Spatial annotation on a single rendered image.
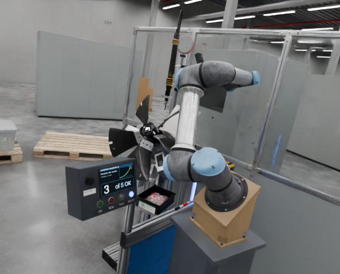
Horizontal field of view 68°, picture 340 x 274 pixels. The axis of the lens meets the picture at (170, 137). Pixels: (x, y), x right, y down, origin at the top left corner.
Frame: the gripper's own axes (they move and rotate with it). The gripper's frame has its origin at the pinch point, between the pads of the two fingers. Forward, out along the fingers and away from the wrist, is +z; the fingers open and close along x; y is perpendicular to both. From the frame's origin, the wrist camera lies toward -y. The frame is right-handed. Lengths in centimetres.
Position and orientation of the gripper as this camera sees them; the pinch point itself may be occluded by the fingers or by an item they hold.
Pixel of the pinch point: (181, 66)
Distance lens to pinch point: 166.8
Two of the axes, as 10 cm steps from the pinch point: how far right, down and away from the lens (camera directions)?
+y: -1.7, 9.5, 2.5
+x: 6.7, -0.7, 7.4
